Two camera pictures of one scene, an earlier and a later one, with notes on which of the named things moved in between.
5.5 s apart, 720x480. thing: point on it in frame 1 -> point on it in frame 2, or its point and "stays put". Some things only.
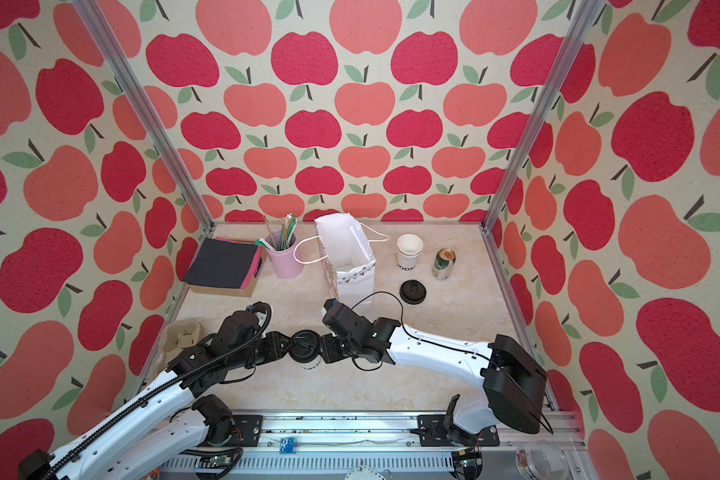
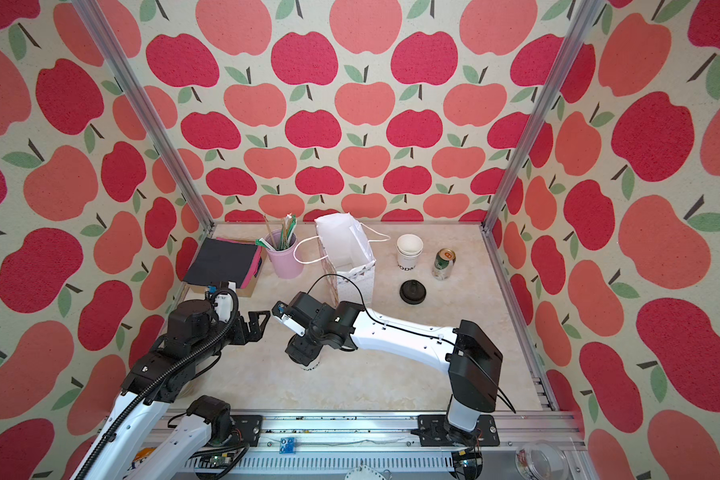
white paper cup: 408,249 stays put
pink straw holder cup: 285,253 stays put
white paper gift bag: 347,257 stays put
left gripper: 276,341 -> 256,333
